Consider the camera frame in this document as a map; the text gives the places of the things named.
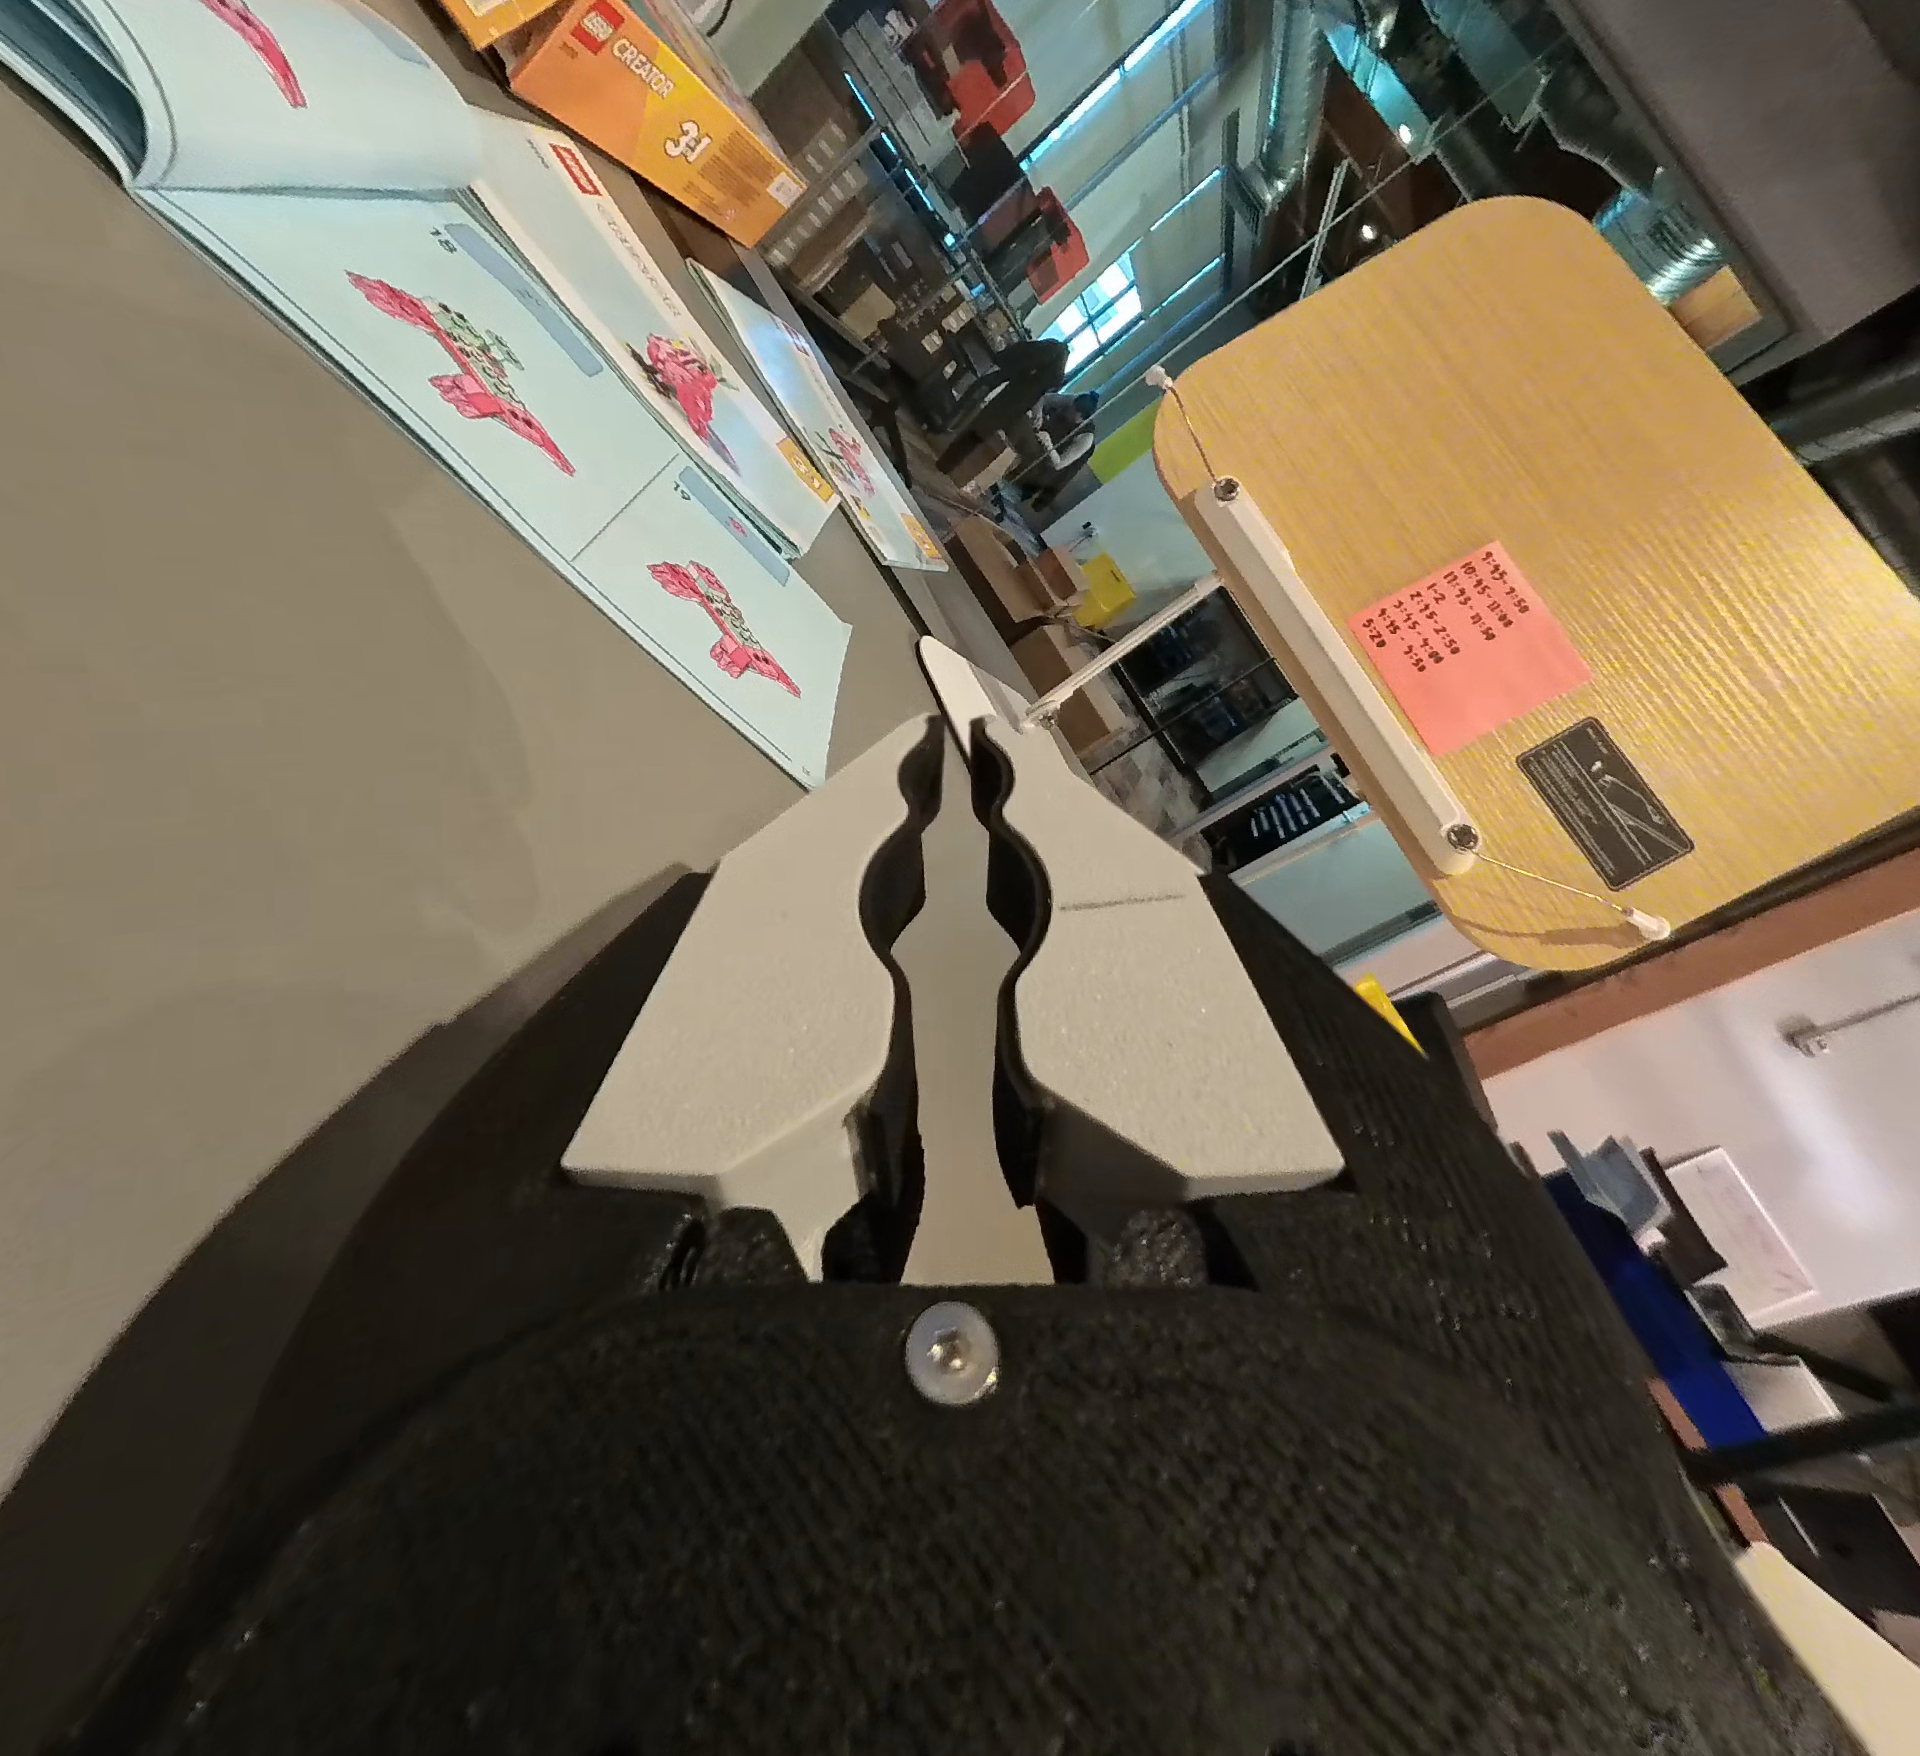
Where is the red equipment enclosure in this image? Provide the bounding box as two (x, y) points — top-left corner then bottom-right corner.
(982, 187), (1085, 302)
(900, 0), (1037, 130)

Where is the open light blue instruction booklet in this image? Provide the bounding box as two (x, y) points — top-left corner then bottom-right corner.
(0, 0), (853, 791)

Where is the blue plastic container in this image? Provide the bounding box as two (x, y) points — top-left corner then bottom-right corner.
(1545, 1130), (1773, 1443)

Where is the metal shelf rack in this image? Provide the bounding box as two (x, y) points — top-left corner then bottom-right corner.
(764, 0), (1080, 438)

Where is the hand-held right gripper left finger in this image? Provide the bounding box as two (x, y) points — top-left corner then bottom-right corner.
(558, 713), (949, 1279)

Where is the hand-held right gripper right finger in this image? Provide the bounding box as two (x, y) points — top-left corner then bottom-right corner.
(965, 717), (1347, 1254)

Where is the black label sticker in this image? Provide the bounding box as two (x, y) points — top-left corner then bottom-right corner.
(1514, 715), (1695, 891)

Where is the wooden book stand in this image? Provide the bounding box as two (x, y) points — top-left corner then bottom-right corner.
(915, 196), (1920, 975)

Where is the pink sticky note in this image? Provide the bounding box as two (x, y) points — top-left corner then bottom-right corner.
(1344, 539), (1595, 760)

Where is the brown cardboard box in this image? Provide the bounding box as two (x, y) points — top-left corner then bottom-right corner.
(1034, 667), (1145, 779)
(958, 519), (1085, 657)

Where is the closed light blue instruction booklet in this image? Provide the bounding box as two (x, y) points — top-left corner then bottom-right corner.
(479, 128), (845, 560)
(688, 258), (949, 573)

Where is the grey desk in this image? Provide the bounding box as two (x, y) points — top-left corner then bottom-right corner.
(0, 0), (1053, 1505)

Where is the orange toy brick box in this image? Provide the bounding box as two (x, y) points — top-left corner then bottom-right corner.
(307, 0), (813, 250)

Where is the black office chair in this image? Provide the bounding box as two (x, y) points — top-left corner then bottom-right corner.
(878, 334), (1071, 442)

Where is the ribbed silver ventilation duct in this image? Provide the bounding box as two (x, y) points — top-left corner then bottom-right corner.
(1594, 187), (1726, 300)

